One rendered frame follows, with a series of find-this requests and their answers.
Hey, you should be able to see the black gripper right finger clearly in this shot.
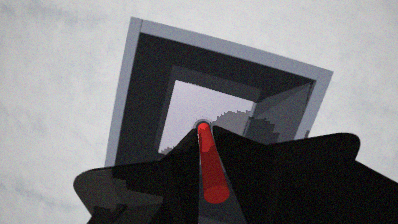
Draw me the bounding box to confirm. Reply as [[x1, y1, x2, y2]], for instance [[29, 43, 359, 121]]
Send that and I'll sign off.
[[212, 125, 361, 224]]

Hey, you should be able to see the grey open square box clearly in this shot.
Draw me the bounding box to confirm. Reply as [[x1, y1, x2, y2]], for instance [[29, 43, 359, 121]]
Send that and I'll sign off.
[[104, 16, 334, 224]]

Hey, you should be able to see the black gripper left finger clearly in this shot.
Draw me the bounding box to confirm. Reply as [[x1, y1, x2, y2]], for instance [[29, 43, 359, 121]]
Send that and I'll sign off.
[[73, 128, 200, 224]]

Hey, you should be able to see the red peg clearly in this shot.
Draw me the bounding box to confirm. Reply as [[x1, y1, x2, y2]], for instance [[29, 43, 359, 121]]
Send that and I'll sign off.
[[198, 123, 229, 204]]

